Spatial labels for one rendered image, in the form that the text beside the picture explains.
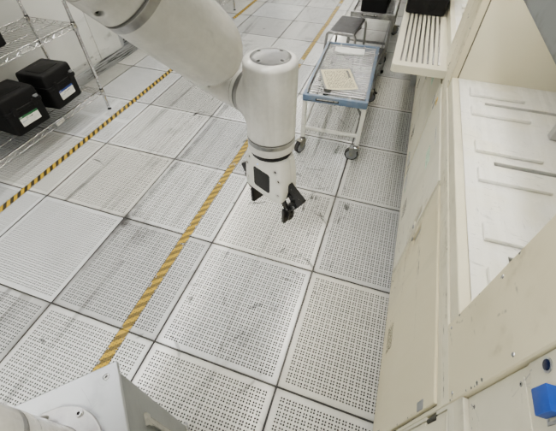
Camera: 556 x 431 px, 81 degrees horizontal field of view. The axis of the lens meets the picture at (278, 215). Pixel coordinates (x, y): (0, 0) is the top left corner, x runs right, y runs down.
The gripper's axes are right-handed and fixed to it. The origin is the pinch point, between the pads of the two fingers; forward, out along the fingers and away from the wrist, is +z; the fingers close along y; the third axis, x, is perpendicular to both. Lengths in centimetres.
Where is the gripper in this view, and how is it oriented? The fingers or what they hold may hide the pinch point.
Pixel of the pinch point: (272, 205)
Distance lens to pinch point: 71.0
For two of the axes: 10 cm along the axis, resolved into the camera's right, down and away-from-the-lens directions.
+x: 6.9, -5.4, 4.8
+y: 7.2, 5.2, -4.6
